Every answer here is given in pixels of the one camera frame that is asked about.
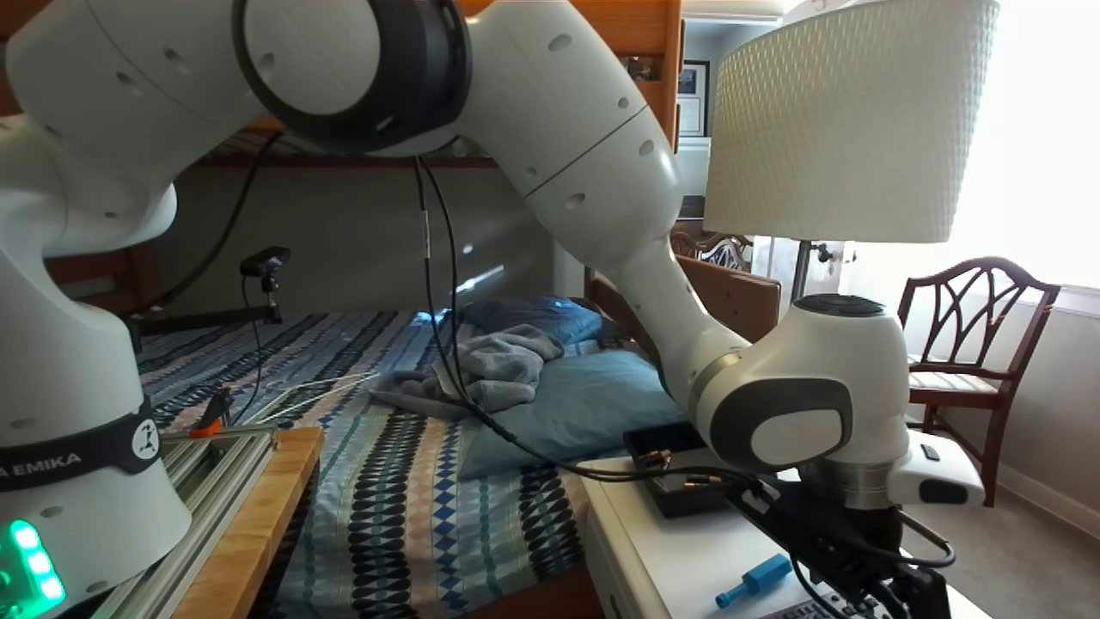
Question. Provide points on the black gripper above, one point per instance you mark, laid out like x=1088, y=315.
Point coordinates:
x=859, y=552

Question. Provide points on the black remote control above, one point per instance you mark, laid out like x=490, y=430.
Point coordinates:
x=796, y=609
x=689, y=499

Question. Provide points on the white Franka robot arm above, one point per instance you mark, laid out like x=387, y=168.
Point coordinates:
x=572, y=140

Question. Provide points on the blue plastic tool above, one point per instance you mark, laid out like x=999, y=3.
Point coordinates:
x=757, y=578

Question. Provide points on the white nightstand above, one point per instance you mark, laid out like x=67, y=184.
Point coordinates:
x=674, y=561

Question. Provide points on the dark wooden chair with cushion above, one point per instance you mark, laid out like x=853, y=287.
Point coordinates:
x=957, y=383

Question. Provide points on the large light blue pillow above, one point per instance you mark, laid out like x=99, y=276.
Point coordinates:
x=585, y=407

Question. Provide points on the grey towel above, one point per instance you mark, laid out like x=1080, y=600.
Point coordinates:
x=501, y=362

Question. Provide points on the white lamp shade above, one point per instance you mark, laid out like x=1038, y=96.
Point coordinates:
x=846, y=126

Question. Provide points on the bright window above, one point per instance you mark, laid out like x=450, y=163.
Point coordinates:
x=1043, y=140

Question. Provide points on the striped patterned bedspread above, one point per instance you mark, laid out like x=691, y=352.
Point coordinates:
x=399, y=502

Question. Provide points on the light wooden board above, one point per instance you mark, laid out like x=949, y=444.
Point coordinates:
x=251, y=526

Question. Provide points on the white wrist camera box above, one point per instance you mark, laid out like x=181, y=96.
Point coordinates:
x=945, y=468

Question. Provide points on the framed wall picture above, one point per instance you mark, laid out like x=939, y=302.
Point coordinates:
x=696, y=96

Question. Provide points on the wooden bunk bed frame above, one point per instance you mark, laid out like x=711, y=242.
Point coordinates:
x=655, y=47

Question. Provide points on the aluminium extrusion frame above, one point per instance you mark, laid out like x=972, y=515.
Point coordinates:
x=208, y=499

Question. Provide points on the black camera on stand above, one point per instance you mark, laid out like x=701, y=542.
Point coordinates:
x=264, y=263

